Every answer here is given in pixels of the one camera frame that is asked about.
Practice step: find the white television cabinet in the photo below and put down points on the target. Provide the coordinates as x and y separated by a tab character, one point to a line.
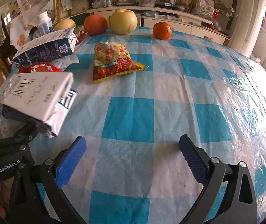
193	29

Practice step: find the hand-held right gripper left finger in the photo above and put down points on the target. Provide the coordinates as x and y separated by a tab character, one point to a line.
70	161

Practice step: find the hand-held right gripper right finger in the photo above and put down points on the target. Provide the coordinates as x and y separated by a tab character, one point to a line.
193	161

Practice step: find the yellow snack packet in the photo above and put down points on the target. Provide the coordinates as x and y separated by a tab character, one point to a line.
114	60

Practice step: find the white plastic mailer bag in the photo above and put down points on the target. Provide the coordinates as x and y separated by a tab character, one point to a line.
67	61

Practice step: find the red apple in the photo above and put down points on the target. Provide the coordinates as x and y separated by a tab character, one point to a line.
95	25

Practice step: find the orange print tablecloth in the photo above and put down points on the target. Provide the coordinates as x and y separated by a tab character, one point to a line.
21	39

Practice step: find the orange mandarin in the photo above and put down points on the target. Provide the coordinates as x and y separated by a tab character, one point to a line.
162	30

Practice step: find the white curtain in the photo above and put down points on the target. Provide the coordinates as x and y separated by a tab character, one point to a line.
247	16

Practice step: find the red snack packet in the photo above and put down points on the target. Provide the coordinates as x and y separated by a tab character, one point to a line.
39	67

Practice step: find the white blue milk carton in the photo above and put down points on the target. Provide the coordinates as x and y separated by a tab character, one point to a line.
35	93
44	49

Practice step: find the cluster of small bottles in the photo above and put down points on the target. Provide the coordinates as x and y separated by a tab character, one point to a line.
102	2

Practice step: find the yellow pear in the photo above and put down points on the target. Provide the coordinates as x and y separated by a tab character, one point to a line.
123	22
65	24

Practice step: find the white plastic bottle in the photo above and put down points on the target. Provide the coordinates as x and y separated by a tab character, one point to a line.
44	24

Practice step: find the filled clear bag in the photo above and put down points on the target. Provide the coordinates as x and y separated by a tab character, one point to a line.
204	5

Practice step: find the blue checkered tablecloth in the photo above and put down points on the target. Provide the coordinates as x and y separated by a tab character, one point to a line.
146	112

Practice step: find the red foil candy wrapper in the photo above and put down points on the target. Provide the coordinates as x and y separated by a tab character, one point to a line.
80	36

